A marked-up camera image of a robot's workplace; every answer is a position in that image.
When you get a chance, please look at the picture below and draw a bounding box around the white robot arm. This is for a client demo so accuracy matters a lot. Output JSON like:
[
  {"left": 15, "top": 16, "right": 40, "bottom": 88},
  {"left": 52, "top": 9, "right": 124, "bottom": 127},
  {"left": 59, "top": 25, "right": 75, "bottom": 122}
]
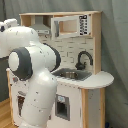
[{"left": 0, "top": 18, "right": 61, "bottom": 128}]

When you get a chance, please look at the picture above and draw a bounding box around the wooden toy kitchen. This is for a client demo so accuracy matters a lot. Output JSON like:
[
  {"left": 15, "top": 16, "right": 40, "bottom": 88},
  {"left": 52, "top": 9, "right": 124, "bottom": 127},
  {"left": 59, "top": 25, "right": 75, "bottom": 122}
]
[{"left": 7, "top": 11, "right": 114, "bottom": 128}]

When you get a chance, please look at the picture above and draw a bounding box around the grey toy sink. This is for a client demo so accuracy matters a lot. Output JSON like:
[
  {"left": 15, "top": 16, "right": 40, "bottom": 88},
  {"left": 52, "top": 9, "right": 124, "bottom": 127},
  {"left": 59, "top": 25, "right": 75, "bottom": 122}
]
[{"left": 53, "top": 68, "right": 92, "bottom": 81}]

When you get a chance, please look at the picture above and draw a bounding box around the black toy faucet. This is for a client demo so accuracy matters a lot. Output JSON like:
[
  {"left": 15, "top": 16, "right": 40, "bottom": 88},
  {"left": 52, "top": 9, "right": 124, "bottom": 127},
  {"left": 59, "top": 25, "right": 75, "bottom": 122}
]
[{"left": 75, "top": 51, "right": 93, "bottom": 70}]

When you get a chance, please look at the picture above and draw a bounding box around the grey ice dispenser panel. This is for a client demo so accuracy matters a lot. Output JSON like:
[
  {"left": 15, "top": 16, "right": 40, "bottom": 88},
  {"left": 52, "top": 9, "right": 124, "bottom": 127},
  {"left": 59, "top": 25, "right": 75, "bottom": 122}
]
[{"left": 55, "top": 94, "right": 70, "bottom": 120}]

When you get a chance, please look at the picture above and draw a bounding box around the white microwave door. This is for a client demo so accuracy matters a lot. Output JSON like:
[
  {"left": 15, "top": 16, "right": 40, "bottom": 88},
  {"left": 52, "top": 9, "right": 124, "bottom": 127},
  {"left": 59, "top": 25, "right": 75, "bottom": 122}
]
[{"left": 51, "top": 14, "right": 91, "bottom": 39}]

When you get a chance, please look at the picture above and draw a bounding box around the grey range hood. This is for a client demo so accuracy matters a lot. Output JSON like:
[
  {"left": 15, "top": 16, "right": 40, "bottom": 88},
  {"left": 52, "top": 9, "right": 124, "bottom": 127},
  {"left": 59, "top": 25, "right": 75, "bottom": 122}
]
[{"left": 31, "top": 16, "right": 50, "bottom": 35}]

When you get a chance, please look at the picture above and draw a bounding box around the toy oven door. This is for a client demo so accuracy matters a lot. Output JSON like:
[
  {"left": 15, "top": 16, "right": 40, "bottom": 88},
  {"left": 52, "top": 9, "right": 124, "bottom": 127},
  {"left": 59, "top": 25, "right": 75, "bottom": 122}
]
[{"left": 17, "top": 91, "right": 26, "bottom": 114}]

